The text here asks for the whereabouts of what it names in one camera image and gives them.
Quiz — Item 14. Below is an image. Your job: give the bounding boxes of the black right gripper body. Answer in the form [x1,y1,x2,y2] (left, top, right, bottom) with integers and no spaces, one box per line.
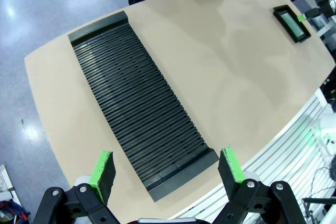
[314,0,336,17]

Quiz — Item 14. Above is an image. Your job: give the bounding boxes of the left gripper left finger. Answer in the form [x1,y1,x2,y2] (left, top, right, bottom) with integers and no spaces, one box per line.
[33,150,119,224]

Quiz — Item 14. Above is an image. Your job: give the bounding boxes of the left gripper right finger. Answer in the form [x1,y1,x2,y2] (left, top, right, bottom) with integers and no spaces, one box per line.
[214,145,305,224]

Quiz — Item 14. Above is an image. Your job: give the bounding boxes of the white aluminium profile frame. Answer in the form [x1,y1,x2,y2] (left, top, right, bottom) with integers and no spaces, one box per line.
[167,87,336,224]

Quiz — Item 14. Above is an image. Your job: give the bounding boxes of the grey green PCB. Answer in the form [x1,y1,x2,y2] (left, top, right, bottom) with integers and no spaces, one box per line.
[278,10,307,39]

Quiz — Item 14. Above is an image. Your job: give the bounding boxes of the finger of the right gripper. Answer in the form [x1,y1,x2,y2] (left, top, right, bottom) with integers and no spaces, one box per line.
[297,8,320,22]

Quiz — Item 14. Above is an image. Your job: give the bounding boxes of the thin black cables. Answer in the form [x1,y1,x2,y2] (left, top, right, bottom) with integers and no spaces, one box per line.
[301,165,336,224]

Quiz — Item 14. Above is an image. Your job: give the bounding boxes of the long black slotted rack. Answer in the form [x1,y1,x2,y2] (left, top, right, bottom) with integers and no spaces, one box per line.
[67,10,220,204]

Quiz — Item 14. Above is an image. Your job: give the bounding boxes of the red and blue bag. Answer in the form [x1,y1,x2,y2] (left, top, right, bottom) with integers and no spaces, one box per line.
[0,200,30,224]

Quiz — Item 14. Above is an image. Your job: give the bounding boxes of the small black tray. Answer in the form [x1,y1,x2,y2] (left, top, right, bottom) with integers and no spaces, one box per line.
[272,5,312,44]

